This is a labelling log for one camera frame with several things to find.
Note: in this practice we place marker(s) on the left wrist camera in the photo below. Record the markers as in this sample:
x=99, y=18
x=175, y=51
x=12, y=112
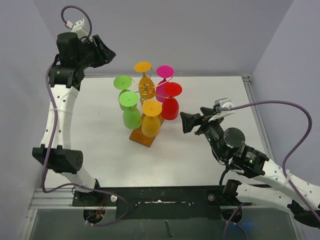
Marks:
x=81, y=27

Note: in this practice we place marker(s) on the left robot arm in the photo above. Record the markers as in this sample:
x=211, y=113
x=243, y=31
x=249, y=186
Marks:
x=63, y=82

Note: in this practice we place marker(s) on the orange wine glass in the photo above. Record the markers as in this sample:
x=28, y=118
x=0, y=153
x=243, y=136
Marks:
x=146, y=86
x=151, y=123

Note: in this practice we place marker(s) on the green wine glass front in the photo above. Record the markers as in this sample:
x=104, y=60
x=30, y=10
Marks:
x=131, y=115

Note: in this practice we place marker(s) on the orange wine glass front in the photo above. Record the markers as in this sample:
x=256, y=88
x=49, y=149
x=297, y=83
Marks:
x=146, y=86

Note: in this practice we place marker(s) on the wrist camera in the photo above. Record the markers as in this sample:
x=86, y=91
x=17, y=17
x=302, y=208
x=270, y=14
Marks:
x=222, y=108
x=81, y=27

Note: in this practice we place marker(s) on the green wine glass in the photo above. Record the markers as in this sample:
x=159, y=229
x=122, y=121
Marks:
x=131, y=115
x=122, y=83

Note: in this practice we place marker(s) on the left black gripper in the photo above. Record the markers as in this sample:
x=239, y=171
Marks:
x=104, y=54

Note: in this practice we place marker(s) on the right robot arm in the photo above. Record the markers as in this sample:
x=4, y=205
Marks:
x=287, y=192

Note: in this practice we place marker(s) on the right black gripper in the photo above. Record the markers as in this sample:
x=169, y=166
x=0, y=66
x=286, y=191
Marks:
x=208, y=113

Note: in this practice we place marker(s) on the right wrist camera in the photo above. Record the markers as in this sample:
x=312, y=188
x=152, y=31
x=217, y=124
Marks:
x=222, y=108

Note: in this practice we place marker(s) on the magenta wine glass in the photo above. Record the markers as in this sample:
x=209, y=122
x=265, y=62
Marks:
x=165, y=72

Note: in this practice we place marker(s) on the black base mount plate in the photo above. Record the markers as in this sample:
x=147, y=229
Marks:
x=160, y=203

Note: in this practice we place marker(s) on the red wine glass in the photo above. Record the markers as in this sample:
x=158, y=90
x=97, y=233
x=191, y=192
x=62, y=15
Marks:
x=170, y=106

